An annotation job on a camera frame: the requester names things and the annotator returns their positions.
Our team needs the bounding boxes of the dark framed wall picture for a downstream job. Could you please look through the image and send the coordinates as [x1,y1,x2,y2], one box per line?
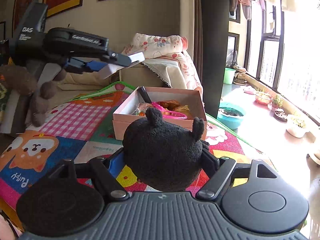
[228,32,240,68]

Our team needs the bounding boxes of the yellow snack packet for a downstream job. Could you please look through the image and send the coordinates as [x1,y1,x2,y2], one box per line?
[175,105,194,119]

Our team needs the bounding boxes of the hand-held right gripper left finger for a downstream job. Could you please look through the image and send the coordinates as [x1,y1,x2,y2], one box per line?
[58,150,131,201]

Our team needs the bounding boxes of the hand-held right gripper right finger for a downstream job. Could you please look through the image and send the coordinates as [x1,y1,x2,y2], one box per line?
[195,147,277,201]

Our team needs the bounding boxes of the brown curtain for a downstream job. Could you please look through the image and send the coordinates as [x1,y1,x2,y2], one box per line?
[194,0,203,88]

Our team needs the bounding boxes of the beige sofa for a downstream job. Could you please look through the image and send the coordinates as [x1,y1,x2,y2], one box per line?
[0,55,203,134]

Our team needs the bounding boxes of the black cylindrical object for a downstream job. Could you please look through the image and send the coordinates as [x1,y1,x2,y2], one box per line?
[139,86,152,104]

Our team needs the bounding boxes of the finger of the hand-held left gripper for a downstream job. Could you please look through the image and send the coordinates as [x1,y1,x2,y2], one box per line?
[44,27,132,67]
[50,54,108,75]

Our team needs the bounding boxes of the black plush toy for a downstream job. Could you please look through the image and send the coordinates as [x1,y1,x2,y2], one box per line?
[122,107,210,192]

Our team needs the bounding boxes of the white cardboard piece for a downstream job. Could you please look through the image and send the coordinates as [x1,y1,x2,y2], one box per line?
[98,52,146,80]

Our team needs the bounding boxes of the small potted plant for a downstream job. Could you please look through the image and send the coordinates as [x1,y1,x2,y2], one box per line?
[271,94,286,111]

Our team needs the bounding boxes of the person's left hand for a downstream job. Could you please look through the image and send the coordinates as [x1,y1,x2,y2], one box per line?
[0,65,67,128]

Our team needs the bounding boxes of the colourful play mat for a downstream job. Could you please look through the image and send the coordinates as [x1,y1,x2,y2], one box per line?
[0,81,278,205]

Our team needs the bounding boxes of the pink plastic basket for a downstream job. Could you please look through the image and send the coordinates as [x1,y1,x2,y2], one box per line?
[150,101,188,120]

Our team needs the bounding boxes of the white fringed cloth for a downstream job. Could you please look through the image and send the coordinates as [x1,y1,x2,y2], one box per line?
[144,59,181,88]

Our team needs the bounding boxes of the orange plant pot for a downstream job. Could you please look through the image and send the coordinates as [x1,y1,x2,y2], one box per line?
[255,90,273,105]

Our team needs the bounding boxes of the teal plastic basin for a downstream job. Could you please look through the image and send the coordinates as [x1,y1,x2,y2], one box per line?
[217,102,246,130]

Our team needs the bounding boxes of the snack packets in box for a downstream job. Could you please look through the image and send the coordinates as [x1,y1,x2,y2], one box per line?
[131,102,151,117]

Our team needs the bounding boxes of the white plant pot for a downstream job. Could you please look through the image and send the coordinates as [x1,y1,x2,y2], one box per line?
[286,114,309,138]

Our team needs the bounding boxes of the person's pink clothing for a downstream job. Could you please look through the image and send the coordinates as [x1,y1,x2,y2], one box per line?
[0,215,19,240]

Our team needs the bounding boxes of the floral blanket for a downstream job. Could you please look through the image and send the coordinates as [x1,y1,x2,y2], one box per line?
[121,33,203,93]

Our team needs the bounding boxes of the dark shallow bowl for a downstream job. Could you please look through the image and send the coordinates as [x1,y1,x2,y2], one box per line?
[274,110,288,122]

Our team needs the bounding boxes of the pink cardboard box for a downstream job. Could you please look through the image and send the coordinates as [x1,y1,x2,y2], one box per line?
[112,86,208,141]

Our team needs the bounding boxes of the green plastic bucket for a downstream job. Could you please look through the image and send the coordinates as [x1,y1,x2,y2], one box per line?
[223,67,236,85]

